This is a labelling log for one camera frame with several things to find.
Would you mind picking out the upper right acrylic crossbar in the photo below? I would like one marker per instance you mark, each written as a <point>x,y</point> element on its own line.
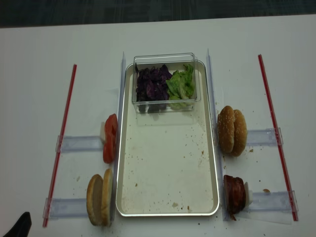
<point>264,137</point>

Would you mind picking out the right red tape strip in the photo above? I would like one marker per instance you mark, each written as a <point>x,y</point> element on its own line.
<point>280,147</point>

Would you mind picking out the white block behind patties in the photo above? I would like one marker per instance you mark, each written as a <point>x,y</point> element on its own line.
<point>248,195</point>

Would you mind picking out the lower tomato slice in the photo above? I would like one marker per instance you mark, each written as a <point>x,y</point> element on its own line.
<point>109,150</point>

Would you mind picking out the sesame bun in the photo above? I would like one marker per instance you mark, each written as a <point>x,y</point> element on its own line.
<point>240,134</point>
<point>226,129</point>

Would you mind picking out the lower right acrylic crossbar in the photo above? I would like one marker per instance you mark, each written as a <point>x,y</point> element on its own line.
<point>284,201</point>

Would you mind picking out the lower left acrylic crossbar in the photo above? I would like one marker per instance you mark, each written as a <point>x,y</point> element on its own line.
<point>55,208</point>

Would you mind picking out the white block behind tomatoes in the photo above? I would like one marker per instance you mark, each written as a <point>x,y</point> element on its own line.
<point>102,133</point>

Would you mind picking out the upper left acrylic crossbar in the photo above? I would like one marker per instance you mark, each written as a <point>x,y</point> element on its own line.
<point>68,144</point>

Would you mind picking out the upper tomato slice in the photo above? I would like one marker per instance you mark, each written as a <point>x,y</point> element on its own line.
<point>111,125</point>

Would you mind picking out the clear acrylic divider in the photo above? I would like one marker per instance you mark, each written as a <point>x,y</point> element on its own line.
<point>119,116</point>
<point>219,167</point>

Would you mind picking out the acrylic crossbar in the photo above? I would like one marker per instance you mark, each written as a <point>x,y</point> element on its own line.
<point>264,137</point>
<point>68,144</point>
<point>284,201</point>
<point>55,208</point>

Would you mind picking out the right sesame bun top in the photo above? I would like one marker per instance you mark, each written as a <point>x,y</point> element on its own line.
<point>240,134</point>

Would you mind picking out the right clear acrylic divider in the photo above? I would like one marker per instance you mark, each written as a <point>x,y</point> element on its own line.
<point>219,167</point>

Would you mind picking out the purple cabbage leaves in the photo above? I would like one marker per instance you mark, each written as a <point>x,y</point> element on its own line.
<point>151,86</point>

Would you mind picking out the clear plastic container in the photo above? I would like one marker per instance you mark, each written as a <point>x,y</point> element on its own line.
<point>173,62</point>

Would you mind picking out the green lettuce leaves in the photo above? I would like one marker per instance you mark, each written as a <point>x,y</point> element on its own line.
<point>181,87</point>

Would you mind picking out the bun half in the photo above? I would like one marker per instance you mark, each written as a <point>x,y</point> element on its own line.
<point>106,197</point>
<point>93,200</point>

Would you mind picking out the left red tape strip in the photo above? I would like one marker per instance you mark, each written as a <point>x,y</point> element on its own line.
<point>57,157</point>

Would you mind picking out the red tape strip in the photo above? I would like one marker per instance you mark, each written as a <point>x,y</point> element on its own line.
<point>280,147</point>
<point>57,157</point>

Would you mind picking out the tomato slice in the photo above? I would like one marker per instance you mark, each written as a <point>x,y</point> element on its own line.
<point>109,150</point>
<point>111,125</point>

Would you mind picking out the dark red meat patties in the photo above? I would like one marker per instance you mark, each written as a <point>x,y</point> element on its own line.
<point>235,195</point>

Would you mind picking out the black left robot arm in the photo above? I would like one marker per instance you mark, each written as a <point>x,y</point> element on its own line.
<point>22,227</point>

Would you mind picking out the white metal tray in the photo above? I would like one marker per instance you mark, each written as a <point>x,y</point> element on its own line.
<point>167,162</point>

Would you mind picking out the left sesame bun top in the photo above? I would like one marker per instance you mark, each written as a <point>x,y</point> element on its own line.
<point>226,129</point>

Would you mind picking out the left clear acrylic divider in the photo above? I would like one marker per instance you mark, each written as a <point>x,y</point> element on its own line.
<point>119,116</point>

